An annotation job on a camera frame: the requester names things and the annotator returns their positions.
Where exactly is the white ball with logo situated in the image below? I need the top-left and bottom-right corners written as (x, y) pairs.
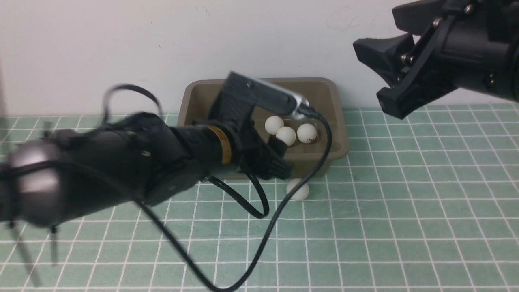
top-left (296, 123), bottom-right (318, 144)

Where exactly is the green checkered tablecloth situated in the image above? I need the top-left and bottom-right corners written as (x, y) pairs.
top-left (0, 104), bottom-right (519, 292)

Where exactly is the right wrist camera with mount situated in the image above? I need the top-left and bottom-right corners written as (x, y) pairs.
top-left (392, 0), bottom-right (445, 38)

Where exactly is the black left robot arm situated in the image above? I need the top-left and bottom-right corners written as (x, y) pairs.
top-left (1, 112), bottom-right (293, 228)

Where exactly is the white ping-pong ball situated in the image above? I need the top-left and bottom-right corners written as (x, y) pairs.
top-left (286, 178), bottom-right (310, 202)
top-left (264, 115), bottom-right (284, 135)

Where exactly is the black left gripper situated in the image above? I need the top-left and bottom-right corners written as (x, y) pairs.
top-left (231, 122), bottom-right (294, 180)

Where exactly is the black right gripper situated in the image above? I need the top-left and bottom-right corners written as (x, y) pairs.
top-left (353, 0), bottom-right (518, 120)

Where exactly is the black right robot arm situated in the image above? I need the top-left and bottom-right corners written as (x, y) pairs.
top-left (353, 0), bottom-right (519, 119)

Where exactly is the black left camera cable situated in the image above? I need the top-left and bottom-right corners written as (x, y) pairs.
top-left (101, 84), bottom-right (333, 292)

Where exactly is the white ball with dark mark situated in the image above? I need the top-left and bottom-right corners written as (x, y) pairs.
top-left (276, 126), bottom-right (297, 147)

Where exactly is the olive plastic storage bin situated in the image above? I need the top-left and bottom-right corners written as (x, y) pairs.
top-left (177, 77), bottom-right (350, 180)

